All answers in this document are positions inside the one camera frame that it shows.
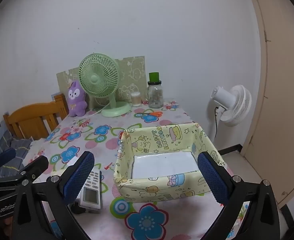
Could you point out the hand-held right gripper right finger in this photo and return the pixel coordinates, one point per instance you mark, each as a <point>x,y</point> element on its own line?
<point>213,177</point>

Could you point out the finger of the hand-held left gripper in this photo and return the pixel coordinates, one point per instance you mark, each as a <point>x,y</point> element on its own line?
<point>35,166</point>
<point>1,158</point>

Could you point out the green desk fan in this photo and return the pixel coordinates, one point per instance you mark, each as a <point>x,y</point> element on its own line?
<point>97,77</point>

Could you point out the yellow cartoon-print storage box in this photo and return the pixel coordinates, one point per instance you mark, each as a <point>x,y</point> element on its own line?
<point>162,187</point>

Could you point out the grey plaid blanket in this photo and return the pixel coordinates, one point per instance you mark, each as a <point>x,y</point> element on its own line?
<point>14,147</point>

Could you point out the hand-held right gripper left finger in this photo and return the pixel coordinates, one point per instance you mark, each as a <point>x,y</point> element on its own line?
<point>78,177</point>

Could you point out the glass jar with green lid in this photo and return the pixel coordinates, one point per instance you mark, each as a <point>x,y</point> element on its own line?
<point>155,97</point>

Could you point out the purple plush toy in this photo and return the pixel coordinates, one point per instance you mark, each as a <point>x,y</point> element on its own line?
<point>76,100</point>

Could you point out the beige patterned cardboard panel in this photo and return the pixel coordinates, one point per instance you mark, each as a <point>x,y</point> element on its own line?
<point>134,72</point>

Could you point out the white remote control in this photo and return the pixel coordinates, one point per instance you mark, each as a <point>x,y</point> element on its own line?
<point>90,195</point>

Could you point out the white standing fan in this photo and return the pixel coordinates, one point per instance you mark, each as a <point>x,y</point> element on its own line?
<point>237,105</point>

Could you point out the beige door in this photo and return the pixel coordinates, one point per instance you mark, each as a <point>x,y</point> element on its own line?
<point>282,105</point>

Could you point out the clear cotton swab container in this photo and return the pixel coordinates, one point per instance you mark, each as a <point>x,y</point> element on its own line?
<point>135,100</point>

